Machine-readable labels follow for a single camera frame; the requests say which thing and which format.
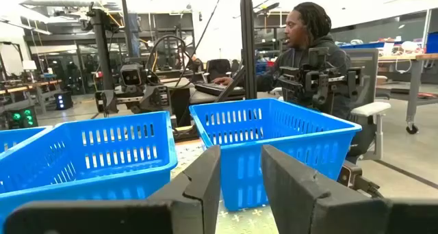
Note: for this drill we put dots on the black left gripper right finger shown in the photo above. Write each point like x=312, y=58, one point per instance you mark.
x=308, y=206

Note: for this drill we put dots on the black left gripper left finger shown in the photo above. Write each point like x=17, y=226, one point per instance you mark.
x=191, y=199

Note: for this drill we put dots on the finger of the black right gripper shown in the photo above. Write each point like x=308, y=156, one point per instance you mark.
x=155, y=99
x=106, y=102

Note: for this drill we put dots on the black office chair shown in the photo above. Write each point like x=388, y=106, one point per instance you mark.
x=219, y=69

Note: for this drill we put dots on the black box blue lights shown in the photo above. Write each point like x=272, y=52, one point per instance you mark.
x=63, y=100

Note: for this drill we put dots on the black keyboard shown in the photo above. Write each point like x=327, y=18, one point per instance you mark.
x=212, y=88

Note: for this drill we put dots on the wooden background workbench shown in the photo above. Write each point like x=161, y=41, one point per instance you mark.
x=20, y=89

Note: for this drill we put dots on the black computer green lights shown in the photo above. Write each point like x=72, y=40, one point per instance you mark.
x=20, y=119

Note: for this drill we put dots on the grey chair white armrest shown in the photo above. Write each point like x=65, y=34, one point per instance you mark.
x=367, y=73

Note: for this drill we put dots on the person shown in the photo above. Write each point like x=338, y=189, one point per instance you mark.
x=308, y=25

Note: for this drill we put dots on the wooden workbench grey legs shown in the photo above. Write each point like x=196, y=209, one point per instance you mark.
x=407, y=57

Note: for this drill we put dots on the blue storage bin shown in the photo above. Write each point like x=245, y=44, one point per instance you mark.
x=433, y=42

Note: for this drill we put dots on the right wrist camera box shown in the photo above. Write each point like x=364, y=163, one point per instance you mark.
x=131, y=77

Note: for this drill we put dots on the small black camera module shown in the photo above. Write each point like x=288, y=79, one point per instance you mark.
x=349, y=175

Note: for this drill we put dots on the black aluminium table frame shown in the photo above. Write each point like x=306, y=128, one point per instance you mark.
x=248, y=39

